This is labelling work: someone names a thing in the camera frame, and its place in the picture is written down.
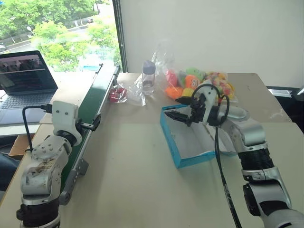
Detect blue shallow box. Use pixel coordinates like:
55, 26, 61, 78
159, 105, 236, 170

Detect orange smiling plush toy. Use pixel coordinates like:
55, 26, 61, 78
184, 75, 203, 90

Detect black window frame post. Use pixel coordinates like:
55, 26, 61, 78
112, 0, 129, 73

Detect black furniture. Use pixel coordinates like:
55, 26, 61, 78
266, 85, 304, 124

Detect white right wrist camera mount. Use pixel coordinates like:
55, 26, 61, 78
193, 83, 220, 124

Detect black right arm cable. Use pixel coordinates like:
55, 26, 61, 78
191, 83, 242, 228

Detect red plush toy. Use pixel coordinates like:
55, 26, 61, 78
165, 69, 179, 86

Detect clear crumpled plastic bag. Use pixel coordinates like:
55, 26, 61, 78
127, 71, 158, 107

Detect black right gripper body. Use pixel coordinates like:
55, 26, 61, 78
187, 93, 207, 127

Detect green plush toy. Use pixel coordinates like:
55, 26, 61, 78
186, 67, 206, 80

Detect large clear bag of toys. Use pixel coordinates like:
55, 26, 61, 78
152, 44, 236, 103

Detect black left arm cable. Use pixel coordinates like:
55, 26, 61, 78
22, 104, 52, 153

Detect green conveyor belt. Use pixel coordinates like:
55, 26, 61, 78
58, 63, 122, 206

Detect red toys in plastic wrap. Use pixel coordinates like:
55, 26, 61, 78
108, 87, 128, 103

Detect clear jar with purple lid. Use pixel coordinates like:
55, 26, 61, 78
142, 60, 156, 96

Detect bag of colourful candies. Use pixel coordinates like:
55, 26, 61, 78
203, 71, 236, 98

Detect blue denim cloth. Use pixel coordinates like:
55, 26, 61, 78
0, 152, 21, 191

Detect plain orange plush toy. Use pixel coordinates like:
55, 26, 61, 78
165, 85, 184, 100

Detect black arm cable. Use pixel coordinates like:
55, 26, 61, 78
22, 104, 52, 153
191, 83, 242, 228

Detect grey laptop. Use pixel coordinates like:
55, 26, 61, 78
0, 50, 59, 125

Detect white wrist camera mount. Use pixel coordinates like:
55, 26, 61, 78
193, 83, 220, 124
51, 100, 83, 145

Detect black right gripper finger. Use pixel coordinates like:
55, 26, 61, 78
164, 111, 191, 123
175, 95, 194, 105

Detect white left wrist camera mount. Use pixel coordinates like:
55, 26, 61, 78
51, 100, 83, 145

